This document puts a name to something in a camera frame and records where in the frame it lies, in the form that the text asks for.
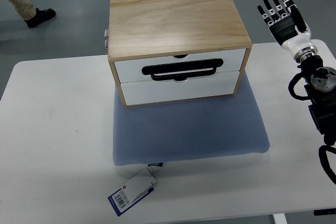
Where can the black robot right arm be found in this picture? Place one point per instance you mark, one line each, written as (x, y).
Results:
(320, 89)

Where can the black shoe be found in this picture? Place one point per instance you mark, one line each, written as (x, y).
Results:
(41, 17)

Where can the black object at table edge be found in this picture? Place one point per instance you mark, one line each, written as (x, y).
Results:
(324, 212)

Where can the blue mesh cushion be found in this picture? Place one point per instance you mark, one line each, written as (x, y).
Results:
(187, 130)

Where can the wooden drawer cabinet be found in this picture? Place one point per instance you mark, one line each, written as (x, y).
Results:
(158, 28)

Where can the white drawer black handle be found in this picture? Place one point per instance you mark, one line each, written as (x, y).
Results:
(146, 68)

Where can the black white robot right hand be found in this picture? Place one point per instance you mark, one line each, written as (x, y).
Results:
(288, 28)

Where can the white table leg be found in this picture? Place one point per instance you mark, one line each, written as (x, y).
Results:
(279, 218)

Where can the metal bracket behind cabinet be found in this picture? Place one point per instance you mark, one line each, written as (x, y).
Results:
(106, 38)

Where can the white blue product tag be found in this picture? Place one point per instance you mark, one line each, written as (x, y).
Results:
(134, 189)

